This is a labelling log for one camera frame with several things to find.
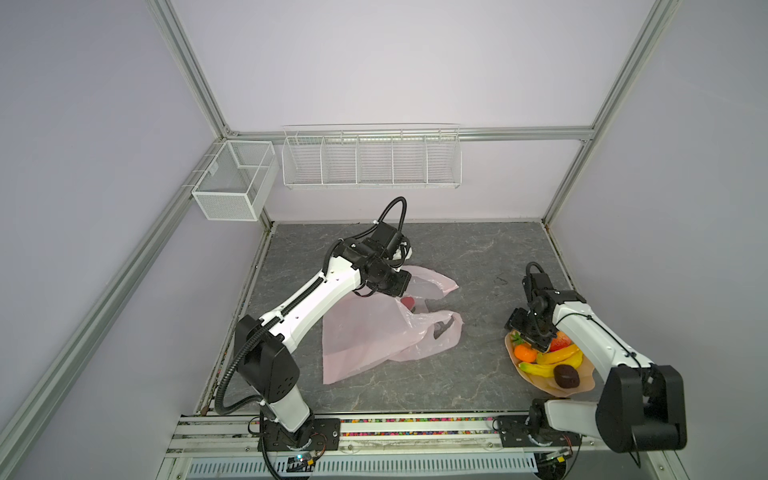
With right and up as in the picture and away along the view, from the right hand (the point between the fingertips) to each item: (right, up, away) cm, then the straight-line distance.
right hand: (522, 336), depth 85 cm
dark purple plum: (+8, -8, -9) cm, 14 cm away
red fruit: (-32, +8, +14) cm, 36 cm away
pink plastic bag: (-45, +1, 0) cm, 45 cm away
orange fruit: (-1, -3, -5) cm, 6 cm away
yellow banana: (+5, -8, -5) cm, 10 cm away
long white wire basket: (-44, +56, +14) cm, 73 cm away
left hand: (-34, +13, -7) cm, 38 cm away
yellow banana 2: (+8, -4, -4) cm, 10 cm away
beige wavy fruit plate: (+5, -11, -6) cm, 14 cm away
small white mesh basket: (-90, +47, +14) cm, 103 cm away
